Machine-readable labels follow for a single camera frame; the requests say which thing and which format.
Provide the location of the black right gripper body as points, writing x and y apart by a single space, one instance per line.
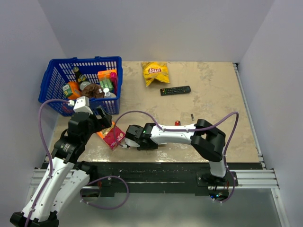
142 147

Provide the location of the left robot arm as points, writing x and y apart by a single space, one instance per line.
53 193

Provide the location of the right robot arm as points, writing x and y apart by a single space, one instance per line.
206 139

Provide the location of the black TV remote control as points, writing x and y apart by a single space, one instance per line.
175 90

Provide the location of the pink orange candy box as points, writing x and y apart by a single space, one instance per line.
111 136

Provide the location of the small white-capped bottle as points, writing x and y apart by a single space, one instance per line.
108 93

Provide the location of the brown round package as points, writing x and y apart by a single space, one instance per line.
93 91

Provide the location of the orange green snack box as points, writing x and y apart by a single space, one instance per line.
108 79

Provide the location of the orange juice carton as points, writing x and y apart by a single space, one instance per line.
71 90

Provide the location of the dark glass bottle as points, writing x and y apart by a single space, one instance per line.
81 79

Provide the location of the blue plastic shopping basket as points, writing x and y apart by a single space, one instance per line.
59 73

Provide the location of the yellow Lays chips bag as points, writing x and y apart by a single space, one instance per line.
155 71

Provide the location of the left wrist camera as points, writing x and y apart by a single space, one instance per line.
81 104

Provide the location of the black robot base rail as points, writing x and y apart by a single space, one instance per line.
169 177

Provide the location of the aluminium frame rail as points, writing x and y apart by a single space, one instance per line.
264 178

